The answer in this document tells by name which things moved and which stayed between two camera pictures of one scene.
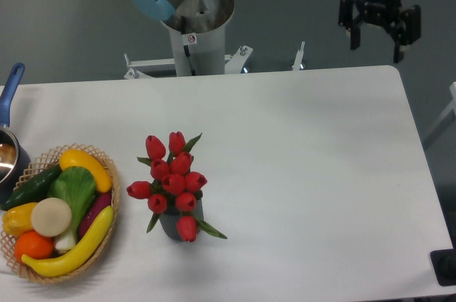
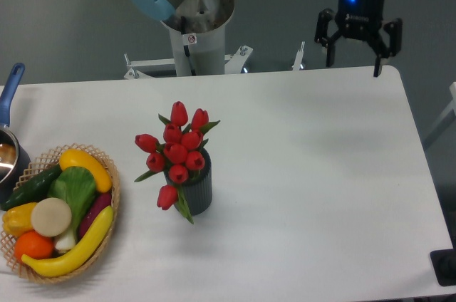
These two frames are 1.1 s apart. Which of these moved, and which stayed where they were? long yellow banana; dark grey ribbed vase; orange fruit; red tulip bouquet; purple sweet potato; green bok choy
Moved: red tulip bouquet; dark grey ribbed vase
Stayed: purple sweet potato; long yellow banana; orange fruit; green bok choy
